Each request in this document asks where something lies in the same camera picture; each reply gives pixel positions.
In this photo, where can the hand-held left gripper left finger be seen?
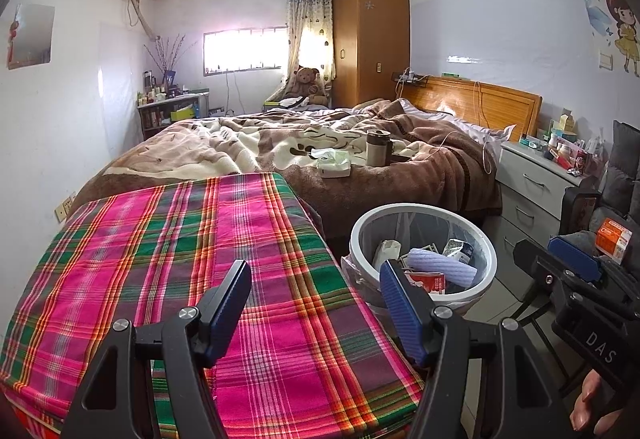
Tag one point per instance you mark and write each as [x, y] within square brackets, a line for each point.
[225, 314]

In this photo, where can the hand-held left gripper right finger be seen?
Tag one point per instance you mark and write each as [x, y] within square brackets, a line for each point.
[405, 314]

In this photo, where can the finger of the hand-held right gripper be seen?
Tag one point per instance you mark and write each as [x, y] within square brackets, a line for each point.
[575, 256]
[530, 259]

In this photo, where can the red white packet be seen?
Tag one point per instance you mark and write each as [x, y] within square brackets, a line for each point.
[427, 281]

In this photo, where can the white foam roll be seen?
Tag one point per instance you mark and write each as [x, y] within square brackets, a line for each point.
[440, 266]

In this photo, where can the white round waste bin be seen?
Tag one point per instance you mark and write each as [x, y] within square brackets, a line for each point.
[477, 291]

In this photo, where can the person's right hand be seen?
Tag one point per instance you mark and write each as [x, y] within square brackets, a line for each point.
[590, 386]

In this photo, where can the orange white box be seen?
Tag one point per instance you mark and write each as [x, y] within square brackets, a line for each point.
[612, 239]

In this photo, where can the grey nightstand with drawers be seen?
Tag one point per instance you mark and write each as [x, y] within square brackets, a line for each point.
[530, 184]

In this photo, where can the plaid cloth covered table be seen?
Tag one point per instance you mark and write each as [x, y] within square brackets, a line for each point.
[150, 269]

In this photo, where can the clear bin liner bag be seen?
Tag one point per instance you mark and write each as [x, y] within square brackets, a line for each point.
[380, 226]

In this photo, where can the red box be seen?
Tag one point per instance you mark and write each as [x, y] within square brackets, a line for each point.
[581, 162]

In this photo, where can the white pill bottle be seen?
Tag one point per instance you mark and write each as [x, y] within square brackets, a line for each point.
[562, 153]

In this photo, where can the teal box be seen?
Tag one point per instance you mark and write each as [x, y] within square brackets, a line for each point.
[530, 142]

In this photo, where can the lilac pillow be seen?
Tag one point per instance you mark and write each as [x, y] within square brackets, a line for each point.
[492, 139]

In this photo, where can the bed with brown blanket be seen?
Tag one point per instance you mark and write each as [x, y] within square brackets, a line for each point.
[425, 184]

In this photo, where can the pale open carton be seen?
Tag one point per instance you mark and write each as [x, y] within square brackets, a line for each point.
[565, 121]

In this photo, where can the wooden headboard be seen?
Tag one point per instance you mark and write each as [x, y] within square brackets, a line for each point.
[500, 106]

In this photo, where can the black phone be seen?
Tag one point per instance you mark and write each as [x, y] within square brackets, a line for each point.
[400, 158]

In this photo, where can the tissue pack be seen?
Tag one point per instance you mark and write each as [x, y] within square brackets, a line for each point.
[332, 166]

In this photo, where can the steel thermos flask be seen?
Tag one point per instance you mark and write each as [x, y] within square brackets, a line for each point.
[377, 149]

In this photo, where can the shelf unit with bottles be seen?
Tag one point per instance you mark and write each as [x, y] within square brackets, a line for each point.
[170, 114]

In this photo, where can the power strip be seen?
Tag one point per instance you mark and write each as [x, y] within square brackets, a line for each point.
[410, 78]

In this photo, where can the brown teddy bear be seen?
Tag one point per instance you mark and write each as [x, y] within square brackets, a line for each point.
[306, 81]

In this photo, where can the dried branches in vase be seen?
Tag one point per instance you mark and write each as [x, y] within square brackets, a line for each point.
[167, 59]

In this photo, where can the window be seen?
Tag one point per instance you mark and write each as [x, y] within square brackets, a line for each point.
[245, 49]

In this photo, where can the wooden wardrobe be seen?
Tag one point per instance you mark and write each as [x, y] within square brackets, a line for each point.
[370, 44]

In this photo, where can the patterned curtain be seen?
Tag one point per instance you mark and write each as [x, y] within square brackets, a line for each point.
[310, 19]

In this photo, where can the wrapped air conditioner pipe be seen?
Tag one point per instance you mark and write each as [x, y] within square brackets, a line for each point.
[142, 14]

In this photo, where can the red hanging ornament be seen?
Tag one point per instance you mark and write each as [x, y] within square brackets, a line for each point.
[14, 36]

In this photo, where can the wall power outlet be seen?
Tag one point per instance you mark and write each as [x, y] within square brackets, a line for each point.
[65, 208]

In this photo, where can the white light switch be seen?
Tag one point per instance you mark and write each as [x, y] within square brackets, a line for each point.
[606, 60]

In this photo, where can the cartoon girl wall sticker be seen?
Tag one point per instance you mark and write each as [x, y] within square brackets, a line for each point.
[625, 34]

